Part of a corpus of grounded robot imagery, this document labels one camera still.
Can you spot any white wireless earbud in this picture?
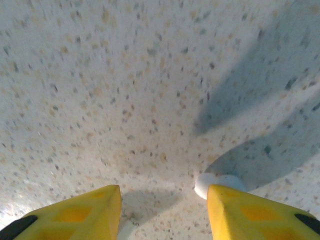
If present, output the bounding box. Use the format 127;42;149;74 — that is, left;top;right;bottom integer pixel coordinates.
194;172;247;201

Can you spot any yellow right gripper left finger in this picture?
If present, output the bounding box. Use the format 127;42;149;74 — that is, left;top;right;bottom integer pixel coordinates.
0;184;123;240

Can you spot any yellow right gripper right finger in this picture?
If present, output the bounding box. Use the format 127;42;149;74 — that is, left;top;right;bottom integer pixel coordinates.
206;184;320;240

